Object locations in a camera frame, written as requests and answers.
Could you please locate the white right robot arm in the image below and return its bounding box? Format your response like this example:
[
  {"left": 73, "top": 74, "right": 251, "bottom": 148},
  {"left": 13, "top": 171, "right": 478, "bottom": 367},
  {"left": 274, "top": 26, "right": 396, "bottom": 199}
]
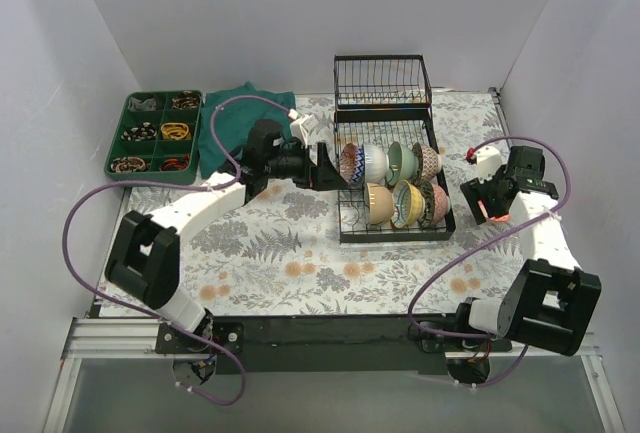
[{"left": 452, "top": 146, "right": 601, "bottom": 356}]

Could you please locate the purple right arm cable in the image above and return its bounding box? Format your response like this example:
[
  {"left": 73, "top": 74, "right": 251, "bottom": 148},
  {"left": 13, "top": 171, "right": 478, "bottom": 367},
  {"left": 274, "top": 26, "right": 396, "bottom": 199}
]
[{"left": 407, "top": 135, "right": 572, "bottom": 388}]

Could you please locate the cream bowl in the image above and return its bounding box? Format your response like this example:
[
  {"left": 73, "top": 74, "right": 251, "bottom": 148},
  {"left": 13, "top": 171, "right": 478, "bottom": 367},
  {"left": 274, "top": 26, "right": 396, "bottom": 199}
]
[{"left": 364, "top": 183, "right": 394, "bottom": 226}]

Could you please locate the black leaf patterned bowl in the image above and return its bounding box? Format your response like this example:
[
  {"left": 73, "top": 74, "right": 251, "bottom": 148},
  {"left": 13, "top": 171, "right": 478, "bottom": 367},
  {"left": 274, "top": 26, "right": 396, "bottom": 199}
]
[{"left": 418, "top": 182, "right": 451, "bottom": 228}]

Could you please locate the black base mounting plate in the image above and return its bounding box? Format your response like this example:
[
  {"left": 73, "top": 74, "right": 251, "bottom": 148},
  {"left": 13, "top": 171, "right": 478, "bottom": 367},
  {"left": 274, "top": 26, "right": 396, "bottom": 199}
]
[{"left": 154, "top": 313, "right": 516, "bottom": 377}]

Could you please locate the green compartment organizer tray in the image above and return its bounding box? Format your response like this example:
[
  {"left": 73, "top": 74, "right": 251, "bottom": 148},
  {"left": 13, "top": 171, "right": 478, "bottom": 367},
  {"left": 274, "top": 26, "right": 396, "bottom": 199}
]
[{"left": 104, "top": 90, "right": 205, "bottom": 185}]

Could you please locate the yellow sun patterned bowl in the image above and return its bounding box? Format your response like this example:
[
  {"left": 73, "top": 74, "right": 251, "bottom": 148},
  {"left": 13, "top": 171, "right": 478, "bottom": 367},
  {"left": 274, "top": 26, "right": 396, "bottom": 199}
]
[{"left": 391, "top": 180, "right": 425, "bottom": 229}]

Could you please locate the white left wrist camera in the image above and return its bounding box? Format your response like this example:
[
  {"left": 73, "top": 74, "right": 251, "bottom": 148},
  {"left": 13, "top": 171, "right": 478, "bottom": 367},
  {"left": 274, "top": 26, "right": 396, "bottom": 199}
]
[{"left": 288, "top": 109, "right": 318, "bottom": 147}]

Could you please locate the black wire dish rack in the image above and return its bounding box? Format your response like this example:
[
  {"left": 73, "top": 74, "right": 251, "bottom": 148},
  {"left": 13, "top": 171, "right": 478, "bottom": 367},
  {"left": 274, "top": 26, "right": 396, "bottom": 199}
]
[{"left": 333, "top": 105, "right": 456, "bottom": 244}]

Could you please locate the pale green ceramic bowl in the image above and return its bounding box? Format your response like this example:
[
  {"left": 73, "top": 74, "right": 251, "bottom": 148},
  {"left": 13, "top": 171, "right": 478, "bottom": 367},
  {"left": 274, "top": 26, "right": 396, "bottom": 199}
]
[{"left": 386, "top": 142, "right": 418, "bottom": 187}]

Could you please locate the white bowl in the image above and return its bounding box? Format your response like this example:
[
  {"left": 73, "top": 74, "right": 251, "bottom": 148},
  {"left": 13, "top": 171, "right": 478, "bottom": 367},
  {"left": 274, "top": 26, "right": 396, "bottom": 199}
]
[{"left": 363, "top": 143, "right": 389, "bottom": 184}]

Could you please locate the orange geometric patterned bowl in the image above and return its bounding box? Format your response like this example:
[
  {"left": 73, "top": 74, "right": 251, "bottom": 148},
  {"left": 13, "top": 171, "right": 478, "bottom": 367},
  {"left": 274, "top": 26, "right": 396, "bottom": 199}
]
[{"left": 339, "top": 143, "right": 358, "bottom": 185}]

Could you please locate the floral patterned table mat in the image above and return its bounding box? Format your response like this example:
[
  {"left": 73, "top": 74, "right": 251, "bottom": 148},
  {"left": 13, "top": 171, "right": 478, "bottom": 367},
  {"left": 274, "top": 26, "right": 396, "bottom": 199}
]
[{"left": 98, "top": 91, "right": 541, "bottom": 318}]

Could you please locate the black upright wire basket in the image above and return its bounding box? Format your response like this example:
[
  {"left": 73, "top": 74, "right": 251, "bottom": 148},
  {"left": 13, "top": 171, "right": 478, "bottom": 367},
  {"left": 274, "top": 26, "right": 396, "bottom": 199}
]
[{"left": 333, "top": 54, "right": 432, "bottom": 123}]

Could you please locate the brown diamond patterned bowl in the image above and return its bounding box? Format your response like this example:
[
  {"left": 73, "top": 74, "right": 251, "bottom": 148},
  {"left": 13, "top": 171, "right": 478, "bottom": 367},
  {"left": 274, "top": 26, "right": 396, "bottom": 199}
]
[{"left": 412, "top": 142, "right": 443, "bottom": 185}]

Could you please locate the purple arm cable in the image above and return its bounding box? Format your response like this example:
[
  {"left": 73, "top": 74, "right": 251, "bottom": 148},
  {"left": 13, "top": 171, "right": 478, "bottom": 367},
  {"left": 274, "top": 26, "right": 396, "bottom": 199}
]
[
  {"left": 64, "top": 95, "right": 301, "bottom": 407},
  {"left": 407, "top": 135, "right": 572, "bottom": 388}
]

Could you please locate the blue zigzag patterned bowl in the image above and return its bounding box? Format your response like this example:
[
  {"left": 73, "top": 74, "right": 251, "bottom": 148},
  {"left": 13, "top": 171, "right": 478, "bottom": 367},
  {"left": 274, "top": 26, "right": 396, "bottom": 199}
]
[{"left": 350, "top": 145, "right": 366, "bottom": 187}]

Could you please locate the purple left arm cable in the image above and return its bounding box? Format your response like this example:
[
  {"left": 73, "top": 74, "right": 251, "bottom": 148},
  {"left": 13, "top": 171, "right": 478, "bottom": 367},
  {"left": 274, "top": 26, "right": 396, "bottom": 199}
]
[{"left": 64, "top": 95, "right": 301, "bottom": 407}]

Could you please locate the dark green folded cloth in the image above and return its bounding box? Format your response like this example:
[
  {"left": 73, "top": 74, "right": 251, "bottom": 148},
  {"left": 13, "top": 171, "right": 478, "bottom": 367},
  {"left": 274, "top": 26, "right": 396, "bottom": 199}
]
[{"left": 197, "top": 82, "right": 296, "bottom": 179}]

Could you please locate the orange floral patterned bowl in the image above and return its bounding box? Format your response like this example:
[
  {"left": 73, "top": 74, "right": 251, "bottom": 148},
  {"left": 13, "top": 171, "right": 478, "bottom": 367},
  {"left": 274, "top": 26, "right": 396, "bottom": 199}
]
[{"left": 478, "top": 200, "right": 511, "bottom": 223}]

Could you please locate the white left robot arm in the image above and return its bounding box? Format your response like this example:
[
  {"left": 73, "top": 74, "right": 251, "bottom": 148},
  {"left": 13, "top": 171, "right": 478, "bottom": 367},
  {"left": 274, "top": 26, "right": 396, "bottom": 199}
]
[{"left": 105, "top": 120, "right": 347, "bottom": 353}]

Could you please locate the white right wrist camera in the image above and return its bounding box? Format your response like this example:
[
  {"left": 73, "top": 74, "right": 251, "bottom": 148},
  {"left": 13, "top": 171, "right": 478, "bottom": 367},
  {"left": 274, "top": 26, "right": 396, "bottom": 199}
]
[{"left": 466, "top": 146, "right": 503, "bottom": 183}]

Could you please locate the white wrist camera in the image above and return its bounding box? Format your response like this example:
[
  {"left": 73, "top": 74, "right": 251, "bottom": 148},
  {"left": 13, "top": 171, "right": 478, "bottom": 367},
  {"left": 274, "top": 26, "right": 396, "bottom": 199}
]
[
  {"left": 466, "top": 146, "right": 503, "bottom": 183},
  {"left": 288, "top": 109, "right": 318, "bottom": 147}
]

